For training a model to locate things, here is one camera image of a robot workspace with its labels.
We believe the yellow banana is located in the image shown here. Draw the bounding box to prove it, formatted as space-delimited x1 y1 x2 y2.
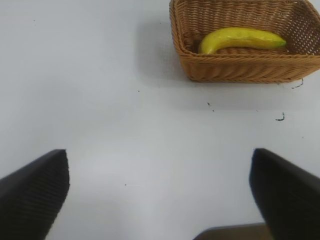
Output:
198 26 288 55

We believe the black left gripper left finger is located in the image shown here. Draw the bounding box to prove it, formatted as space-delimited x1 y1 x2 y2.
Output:
0 148 71 240

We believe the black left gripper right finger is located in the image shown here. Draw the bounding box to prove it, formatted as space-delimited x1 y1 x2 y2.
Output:
248 147 320 240

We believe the woven wicker basket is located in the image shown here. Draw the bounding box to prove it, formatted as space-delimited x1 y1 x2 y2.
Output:
168 0 320 84

